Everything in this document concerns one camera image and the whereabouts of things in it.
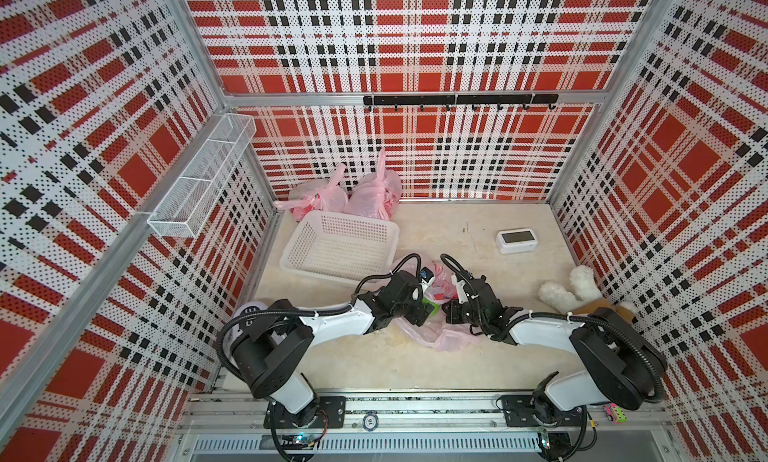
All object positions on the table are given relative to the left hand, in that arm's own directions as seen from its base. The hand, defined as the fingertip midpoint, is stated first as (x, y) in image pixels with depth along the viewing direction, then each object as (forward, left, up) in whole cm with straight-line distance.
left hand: (425, 299), depth 88 cm
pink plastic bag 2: (+39, +17, +6) cm, 43 cm away
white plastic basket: (+24, +30, -6) cm, 39 cm away
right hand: (-1, -6, -4) cm, 7 cm away
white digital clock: (+24, -34, -3) cm, 42 cm away
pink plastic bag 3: (-9, -3, -2) cm, 10 cm away
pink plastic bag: (+39, +42, +5) cm, 57 cm away
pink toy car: (-29, -45, -3) cm, 53 cm away
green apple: (-2, -3, 0) cm, 4 cm away
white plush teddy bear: (+2, -46, +2) cm, 47 cm away
